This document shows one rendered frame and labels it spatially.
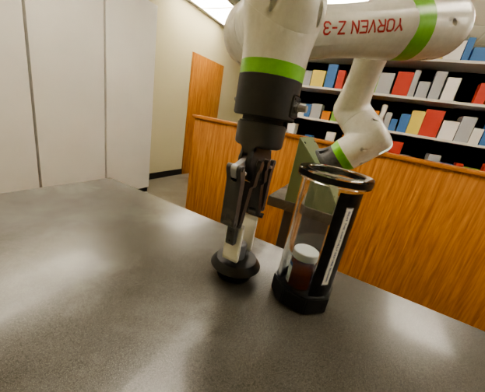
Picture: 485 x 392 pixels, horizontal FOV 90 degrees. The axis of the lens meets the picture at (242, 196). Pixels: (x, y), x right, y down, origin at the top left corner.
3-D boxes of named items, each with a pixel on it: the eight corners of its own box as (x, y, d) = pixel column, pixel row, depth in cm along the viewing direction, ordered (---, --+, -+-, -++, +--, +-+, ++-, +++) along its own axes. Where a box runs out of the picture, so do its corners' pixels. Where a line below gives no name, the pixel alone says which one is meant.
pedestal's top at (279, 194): (288, 189, 125) (289, 182, 124) (353, 208, 113) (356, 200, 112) (266, 204, 97) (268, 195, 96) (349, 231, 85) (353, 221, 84)
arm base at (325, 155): (324, 152, 117) (335, 145, 114) (339, 179, 115) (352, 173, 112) (311, 148, 94) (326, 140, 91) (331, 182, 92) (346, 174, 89)
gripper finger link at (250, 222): (242, 212, 44) (244, 211, 45) (236, 246, 47) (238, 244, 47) (257, 218, 43) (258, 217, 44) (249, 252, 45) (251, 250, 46)
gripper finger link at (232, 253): (245, 225, 40) (243, 227, 39) (238, 261, 42) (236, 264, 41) (230, 219, 41) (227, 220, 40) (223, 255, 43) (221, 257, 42)
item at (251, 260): (243, 297, 40) (250, 263, 38) (198, 273, 44) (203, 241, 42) (265, 271, 48) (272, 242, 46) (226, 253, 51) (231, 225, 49)
